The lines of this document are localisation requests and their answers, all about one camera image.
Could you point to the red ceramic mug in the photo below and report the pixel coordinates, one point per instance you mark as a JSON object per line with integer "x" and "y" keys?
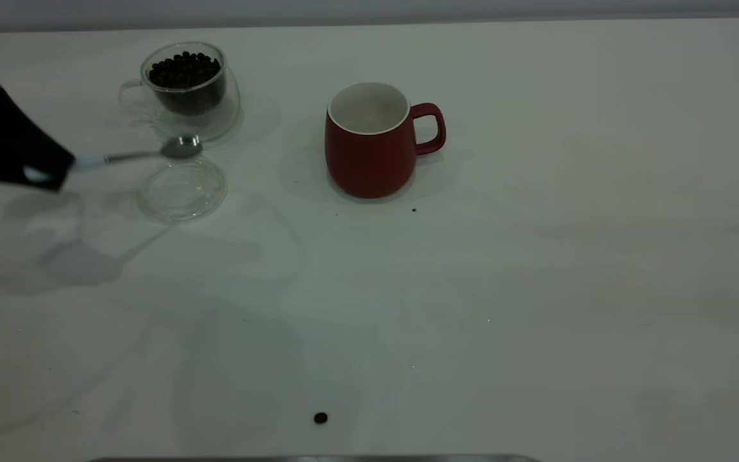
{"x": 369, "y": 163}

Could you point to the coffee beans in glass cup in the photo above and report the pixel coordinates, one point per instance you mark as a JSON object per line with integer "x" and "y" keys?
{"x": 183, "y": 74}

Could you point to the single loose coffee bean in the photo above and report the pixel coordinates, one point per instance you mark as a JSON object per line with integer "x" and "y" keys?
{"x": 321, "y": 418}

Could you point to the clear glass saucer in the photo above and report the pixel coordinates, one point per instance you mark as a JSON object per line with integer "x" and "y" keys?
{"x": 180, "y": 192}

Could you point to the clear double-wall glass cup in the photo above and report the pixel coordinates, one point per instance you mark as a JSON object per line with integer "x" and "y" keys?
{"x": 219, "y": 122}

